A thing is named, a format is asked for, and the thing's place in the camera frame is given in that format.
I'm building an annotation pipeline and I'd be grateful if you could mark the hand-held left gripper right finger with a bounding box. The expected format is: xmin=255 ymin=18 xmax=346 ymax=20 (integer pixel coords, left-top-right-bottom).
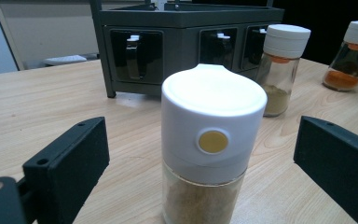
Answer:
xmin=293 ymin=116 xmax=358 ymax=224

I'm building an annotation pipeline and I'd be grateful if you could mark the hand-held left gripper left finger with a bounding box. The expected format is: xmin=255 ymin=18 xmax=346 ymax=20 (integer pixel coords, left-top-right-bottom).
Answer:
xmin=22 ymin=116 xmax=111 ymax=224

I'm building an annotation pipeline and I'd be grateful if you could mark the glass spice jar olive powder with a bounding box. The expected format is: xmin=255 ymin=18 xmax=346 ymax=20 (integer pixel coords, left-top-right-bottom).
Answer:
xmin=255 ymin=23 xmax=311 ymax=119

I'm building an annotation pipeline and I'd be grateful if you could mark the dark grey spice rack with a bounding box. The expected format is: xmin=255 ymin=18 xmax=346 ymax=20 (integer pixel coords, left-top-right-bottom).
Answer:
xmin=89 ymin=0 xmax=285 ymax=99

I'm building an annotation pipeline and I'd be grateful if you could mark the white keyboard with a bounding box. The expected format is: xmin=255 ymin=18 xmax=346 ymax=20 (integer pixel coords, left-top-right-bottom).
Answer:
xmin=42 ymin=54 xmax=88 ymax=66

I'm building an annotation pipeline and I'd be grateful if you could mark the dark seasoning box white handle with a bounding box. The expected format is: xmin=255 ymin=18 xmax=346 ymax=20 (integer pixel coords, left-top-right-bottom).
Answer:
xmin=241 ymin=25 xmax=269 ymax=70
xmin=110 ymin=30 xmax=164 ymax=84
xmin=199 ymin=27 xmax=239 ymax=71

